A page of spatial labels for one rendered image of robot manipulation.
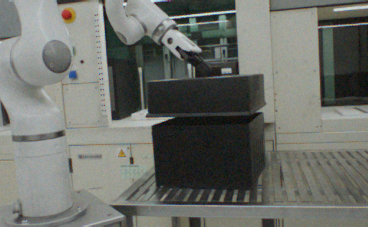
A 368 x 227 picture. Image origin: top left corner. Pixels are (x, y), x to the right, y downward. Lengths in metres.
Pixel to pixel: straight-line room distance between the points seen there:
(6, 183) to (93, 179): 0.44
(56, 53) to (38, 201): 0.33
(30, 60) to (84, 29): 0.84
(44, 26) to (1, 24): 1.00
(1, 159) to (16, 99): 1.01
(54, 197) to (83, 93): 0.81
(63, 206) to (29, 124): 0.21
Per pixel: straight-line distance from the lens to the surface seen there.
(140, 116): 1.77
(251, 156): 1.00
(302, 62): 1.47
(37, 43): 0.84
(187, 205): 0.92
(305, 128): 1.49
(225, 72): 1.99
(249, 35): 1.42
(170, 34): 1.12
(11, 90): 0.95
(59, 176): 0.91
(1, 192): 1.96
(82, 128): 1.67
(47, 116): 0.88
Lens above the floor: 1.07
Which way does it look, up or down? 5 degrees down
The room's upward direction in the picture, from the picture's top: 4 degrees counter-clockwise
